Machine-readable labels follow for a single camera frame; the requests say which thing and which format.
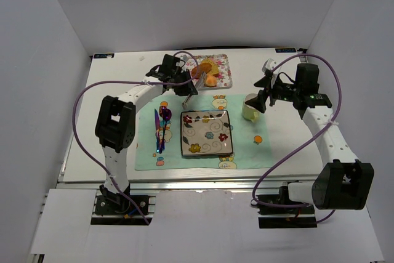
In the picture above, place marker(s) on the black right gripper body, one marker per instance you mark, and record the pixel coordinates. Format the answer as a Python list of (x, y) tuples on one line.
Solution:
[(266, 94)]

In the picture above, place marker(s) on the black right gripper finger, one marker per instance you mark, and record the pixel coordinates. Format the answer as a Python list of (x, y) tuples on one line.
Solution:
[(264, 82), (258, 102)]

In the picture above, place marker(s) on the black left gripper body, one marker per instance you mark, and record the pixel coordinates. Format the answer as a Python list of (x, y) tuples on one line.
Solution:
[(187, 87)]

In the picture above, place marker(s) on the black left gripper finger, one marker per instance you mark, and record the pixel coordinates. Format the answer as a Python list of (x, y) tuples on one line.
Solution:
[(185, 89), (186, 76)]

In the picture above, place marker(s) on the metal tongs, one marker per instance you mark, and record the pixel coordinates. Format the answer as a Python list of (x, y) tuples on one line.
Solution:
[(196, 82)]

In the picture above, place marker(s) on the round orange bread roll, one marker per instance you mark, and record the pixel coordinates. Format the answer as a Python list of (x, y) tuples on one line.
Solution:
[(210, 81)]

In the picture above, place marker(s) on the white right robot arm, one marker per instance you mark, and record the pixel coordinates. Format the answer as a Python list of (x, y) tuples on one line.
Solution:
[(345, 181)]

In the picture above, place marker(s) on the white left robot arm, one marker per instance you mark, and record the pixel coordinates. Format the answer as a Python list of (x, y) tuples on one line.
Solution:
[(115, 127)]

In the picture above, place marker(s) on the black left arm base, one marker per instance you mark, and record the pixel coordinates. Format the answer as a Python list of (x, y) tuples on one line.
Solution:
[(106, 212)]

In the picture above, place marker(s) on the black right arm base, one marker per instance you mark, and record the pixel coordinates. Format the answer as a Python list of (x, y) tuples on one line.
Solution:
[(284, 213)]

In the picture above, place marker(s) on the yellow bread slice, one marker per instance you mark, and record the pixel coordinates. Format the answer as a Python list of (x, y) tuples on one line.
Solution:
[(215, 68)]

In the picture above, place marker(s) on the pale yellow mug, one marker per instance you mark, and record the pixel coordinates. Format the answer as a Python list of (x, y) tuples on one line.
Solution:
[(250, 113)]

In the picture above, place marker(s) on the brown round pastry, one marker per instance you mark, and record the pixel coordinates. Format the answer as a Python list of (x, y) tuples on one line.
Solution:
[(198, 70)]

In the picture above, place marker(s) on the iridescent purple spoon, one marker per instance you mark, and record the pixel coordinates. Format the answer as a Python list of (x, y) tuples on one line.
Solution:
[(166, 115)]

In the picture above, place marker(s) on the black label sticker right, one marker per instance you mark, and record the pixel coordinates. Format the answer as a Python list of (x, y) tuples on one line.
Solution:
[(285, 50)]

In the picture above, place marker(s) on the black label sticker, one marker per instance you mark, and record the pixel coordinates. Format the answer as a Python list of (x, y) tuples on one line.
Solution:
[(285, 50), (104, 56)]

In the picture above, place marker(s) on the floral rectangular tray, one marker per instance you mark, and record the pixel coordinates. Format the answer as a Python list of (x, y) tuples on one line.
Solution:
[(224, 79)]

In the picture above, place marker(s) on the light green cartoon placemat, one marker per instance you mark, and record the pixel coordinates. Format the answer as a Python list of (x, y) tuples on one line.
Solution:
[(251, 146)]

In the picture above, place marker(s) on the square floral plate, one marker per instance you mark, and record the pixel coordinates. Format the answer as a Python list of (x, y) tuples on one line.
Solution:
[(205, 133)]

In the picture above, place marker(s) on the iridescent purple knife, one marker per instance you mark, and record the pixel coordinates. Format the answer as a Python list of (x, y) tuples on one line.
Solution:
[(157, 128)]

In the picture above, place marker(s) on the black label sticker left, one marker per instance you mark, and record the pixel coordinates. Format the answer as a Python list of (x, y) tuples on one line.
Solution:
[(104, 56)]

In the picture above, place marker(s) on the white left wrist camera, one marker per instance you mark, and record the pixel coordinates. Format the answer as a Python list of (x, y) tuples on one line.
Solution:
[(183, 61)]

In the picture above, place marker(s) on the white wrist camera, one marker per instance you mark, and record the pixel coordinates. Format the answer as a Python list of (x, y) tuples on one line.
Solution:
[(269, 65), (183, 61)]

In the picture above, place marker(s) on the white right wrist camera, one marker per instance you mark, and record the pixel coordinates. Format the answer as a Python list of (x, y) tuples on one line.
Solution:
[(269, 65)]

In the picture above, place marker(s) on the aluminium table frame rail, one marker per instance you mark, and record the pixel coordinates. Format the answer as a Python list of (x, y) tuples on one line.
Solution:
[(270, 185)]

